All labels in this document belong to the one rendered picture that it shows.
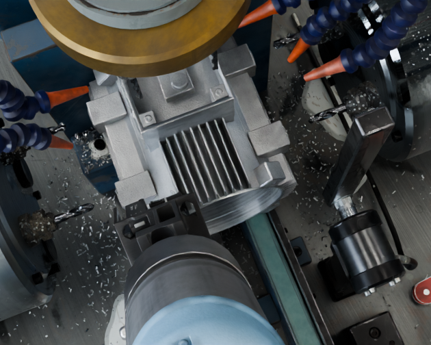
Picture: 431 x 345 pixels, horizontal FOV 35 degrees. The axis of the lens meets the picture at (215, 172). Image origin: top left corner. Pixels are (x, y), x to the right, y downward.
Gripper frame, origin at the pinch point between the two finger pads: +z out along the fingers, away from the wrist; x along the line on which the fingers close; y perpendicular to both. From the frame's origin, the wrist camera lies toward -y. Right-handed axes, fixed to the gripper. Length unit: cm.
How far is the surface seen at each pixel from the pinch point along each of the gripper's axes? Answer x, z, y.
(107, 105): 1.3, 9.4, 13.9
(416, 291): -27.9, 16.2, -25.8
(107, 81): 0.5, 10.5, 16.3
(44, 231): 12.3, 4.2, 4.4
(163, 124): -3.4, -0.2, 11.1
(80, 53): 0.7, -16.0, 20.8
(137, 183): 1.3, 4.5, 5.5
